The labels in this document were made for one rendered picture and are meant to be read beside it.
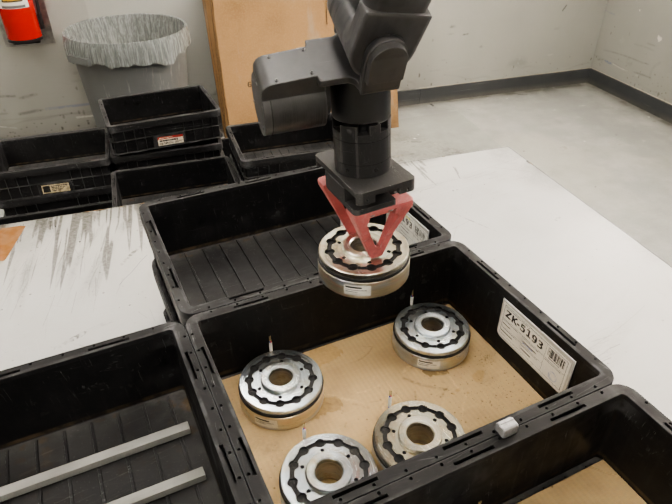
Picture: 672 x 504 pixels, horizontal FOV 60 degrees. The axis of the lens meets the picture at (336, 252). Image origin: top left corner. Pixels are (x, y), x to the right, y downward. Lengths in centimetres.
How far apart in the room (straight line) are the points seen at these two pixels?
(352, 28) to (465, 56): 357
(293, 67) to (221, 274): 50
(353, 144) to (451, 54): 344
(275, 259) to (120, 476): 43
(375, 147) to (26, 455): 52
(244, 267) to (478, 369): 41
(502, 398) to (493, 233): 60
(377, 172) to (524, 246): 75
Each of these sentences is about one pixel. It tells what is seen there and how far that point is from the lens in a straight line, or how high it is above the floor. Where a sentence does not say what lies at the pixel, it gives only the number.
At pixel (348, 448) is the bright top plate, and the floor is 86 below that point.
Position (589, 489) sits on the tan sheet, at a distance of 73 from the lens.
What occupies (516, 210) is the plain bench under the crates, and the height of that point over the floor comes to 70.
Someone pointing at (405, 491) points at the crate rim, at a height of 93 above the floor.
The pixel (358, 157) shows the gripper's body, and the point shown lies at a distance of 56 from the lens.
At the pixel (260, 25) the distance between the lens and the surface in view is 331.
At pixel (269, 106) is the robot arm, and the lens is 52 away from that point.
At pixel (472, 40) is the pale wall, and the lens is 403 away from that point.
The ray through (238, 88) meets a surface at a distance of 331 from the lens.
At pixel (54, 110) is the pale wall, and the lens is 356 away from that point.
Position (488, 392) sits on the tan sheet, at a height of 83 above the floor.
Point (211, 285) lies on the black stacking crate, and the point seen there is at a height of 83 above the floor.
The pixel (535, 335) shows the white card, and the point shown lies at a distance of 76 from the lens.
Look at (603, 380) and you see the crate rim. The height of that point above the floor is 93.
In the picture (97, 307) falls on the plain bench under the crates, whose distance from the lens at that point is 116.
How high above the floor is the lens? 140
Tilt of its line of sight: 35 degrees down
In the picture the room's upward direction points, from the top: straight up
